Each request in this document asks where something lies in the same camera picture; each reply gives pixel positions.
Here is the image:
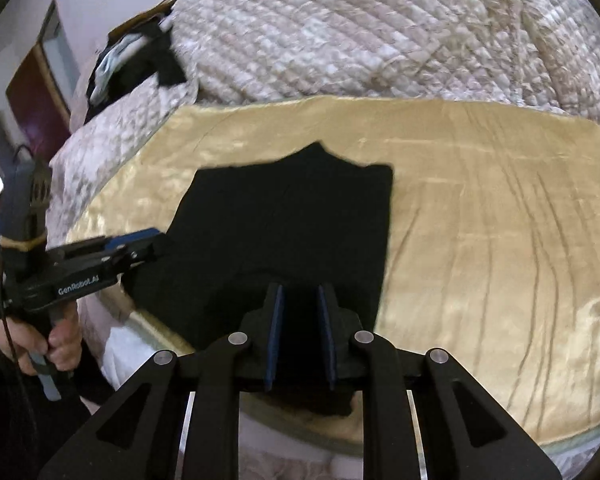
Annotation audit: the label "floral quilted bedspread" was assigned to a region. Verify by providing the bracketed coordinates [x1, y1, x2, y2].
[47, 0, 600, 480]

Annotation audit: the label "black pants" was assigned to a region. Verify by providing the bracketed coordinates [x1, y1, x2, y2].
[122, 142, 395, 418]

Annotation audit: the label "dark clothes pile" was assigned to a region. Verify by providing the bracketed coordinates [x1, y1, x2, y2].
[82, 15, 188, 123]

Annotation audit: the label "person's left forearm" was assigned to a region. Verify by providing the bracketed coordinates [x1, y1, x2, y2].
[0, 355, 116, 480]

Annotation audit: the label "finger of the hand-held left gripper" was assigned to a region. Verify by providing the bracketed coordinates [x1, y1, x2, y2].
[55, 227, 164, 263]
[100, 239, 174, 282]

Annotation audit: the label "cream satin blanket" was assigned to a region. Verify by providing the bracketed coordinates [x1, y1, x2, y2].
[65, 95, 600, 456]

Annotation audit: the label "dark red door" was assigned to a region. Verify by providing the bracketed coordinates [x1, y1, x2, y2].
[6, 44, 72, 163]

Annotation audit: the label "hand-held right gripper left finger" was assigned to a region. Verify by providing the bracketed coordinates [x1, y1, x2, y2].
[37, 282, 286, 480]

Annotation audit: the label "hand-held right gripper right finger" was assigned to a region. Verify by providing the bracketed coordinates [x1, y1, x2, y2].
[316, 282, 563, 480]

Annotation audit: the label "person's left hand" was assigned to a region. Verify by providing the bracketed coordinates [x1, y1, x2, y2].
[0, 304, 84, 377]

